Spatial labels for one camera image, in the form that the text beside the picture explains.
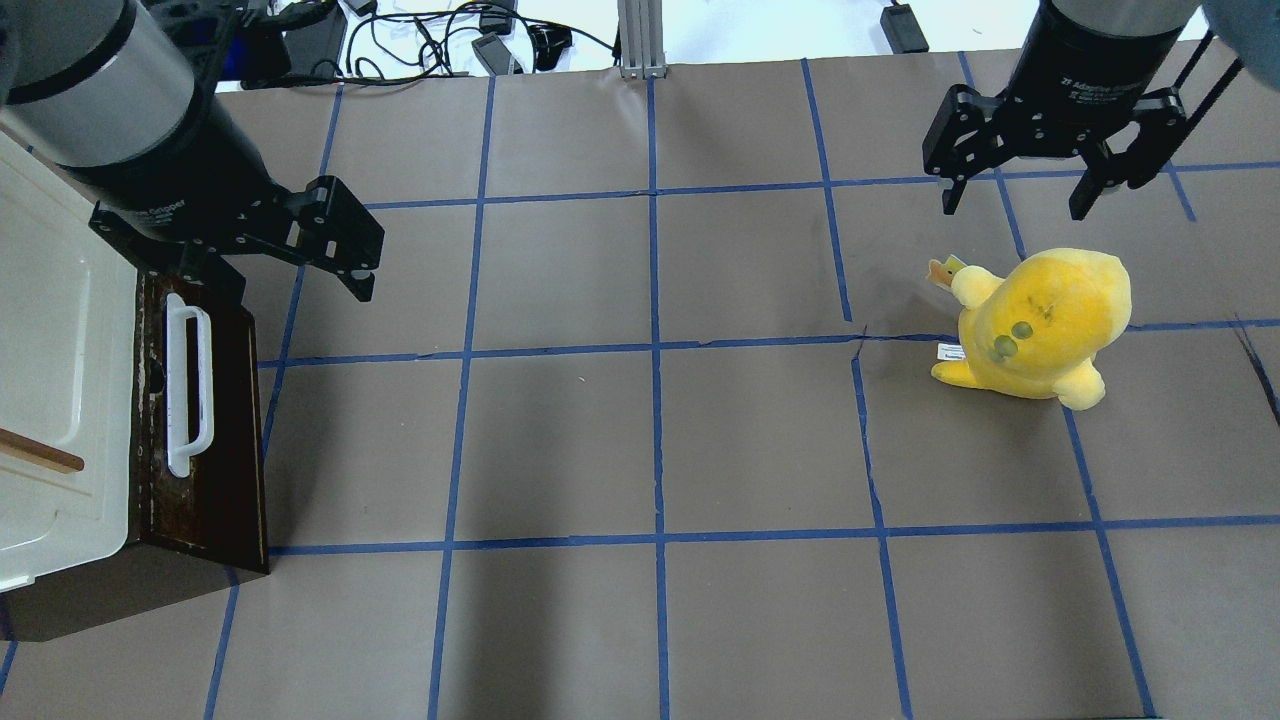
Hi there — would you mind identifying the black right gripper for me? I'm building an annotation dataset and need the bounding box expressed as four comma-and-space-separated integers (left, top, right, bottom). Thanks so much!
922, 5, 1188, 222

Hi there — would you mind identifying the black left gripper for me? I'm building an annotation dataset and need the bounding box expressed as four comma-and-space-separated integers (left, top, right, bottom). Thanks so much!
61, 97, 385, 304

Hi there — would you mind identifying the white drawer handle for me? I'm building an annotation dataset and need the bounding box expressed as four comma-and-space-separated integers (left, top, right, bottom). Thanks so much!
164, 292, 216, 478

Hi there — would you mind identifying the dark brown wooden drawer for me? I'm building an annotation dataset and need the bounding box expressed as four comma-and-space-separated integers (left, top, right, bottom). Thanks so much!
3, 279, 269, 642

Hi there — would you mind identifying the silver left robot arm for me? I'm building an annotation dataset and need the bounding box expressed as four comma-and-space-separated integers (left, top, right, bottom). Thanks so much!
3, 1, 385, 302

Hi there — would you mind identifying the black power adapter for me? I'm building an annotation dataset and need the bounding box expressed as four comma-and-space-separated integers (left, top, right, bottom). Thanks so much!
879, 1, 931, 55

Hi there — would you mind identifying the cream plastic storage box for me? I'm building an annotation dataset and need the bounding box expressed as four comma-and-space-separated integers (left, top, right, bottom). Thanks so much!
1, 137, 137, 591

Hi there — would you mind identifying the yellow plush toy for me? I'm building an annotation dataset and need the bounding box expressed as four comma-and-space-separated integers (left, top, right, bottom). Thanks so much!
927, 249, 1133, 411

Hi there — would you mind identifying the small black device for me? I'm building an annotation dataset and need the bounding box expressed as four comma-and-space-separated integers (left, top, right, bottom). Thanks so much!
471, 33, 525, 76

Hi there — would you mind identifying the wooden stick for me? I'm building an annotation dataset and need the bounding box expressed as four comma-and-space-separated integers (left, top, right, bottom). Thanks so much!
1, 428, 84, 475

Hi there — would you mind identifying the black cable bundle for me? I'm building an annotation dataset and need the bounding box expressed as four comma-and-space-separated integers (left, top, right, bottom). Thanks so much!
239, 0, 621, 88

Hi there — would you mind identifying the aluminium frame post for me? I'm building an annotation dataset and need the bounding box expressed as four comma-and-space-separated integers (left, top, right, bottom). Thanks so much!
617, 0, 668, 79

